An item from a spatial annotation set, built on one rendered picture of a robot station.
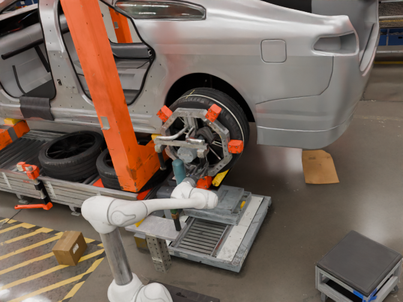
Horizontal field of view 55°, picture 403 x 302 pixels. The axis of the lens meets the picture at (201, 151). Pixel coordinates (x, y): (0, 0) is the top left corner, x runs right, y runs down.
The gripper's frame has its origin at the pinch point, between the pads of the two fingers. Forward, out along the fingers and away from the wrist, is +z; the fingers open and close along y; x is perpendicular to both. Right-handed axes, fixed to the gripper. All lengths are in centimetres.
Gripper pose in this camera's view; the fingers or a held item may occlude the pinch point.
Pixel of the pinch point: (203, 165)
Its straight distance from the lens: 264.9
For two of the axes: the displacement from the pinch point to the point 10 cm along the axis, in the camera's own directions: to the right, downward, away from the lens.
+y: 8.9, 1.0, -4.4
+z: 4.2, -5.2, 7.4
